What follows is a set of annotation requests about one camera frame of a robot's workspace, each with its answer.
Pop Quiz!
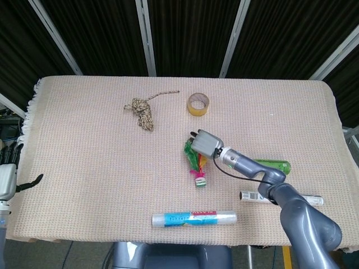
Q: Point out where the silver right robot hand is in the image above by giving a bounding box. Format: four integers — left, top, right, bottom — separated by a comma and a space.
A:
189, 129, 224, 159

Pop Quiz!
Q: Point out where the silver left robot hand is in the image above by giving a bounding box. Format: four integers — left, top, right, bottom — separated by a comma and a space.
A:
0, 142, 44, 201

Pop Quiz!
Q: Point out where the colourful feather shuttlecock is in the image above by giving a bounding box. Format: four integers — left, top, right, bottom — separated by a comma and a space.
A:
184, 140, 208, 189

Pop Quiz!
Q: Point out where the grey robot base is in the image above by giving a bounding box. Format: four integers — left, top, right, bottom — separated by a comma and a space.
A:
112, 242, 233, 269

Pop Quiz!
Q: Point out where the yellow packing tape roll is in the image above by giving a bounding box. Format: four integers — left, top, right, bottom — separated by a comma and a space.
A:
187, 92, 210, 116

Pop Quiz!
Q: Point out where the silver cling film roll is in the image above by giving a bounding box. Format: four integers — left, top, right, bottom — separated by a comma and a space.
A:
240, 190, 324, 206

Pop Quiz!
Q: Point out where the green drink can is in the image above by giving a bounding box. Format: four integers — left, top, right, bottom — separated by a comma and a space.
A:
252, 159, 292, 176

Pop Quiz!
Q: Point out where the beige woven tablecloth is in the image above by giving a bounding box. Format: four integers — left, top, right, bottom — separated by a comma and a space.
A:
5, 76, 359, 252

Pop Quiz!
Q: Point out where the blue-labelled plastic bag roll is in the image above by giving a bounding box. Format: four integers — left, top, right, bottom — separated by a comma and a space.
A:
152, 210, 238, 228

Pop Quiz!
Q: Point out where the dark curtain panel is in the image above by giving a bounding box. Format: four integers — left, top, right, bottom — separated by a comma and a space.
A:
39, 0, 149, 77
0, 0, 76, 113
227, 0, 359, 80
147, 0, 242, 78
322, 47, 359, 127

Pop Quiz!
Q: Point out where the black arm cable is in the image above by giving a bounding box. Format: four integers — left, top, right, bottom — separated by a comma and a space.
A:
211, 150, 271, 187

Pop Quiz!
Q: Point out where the braided camouflage rope bundle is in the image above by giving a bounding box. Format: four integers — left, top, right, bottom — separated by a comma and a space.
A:
123, 90, 180, 132

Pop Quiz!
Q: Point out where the grey metal frame post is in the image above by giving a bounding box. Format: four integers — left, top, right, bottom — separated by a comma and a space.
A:
219, 0, 251, 78
0, 93, 27, 119
27, 0, 84, 76
310, 25, 359, 81
135, 0, 157, 77

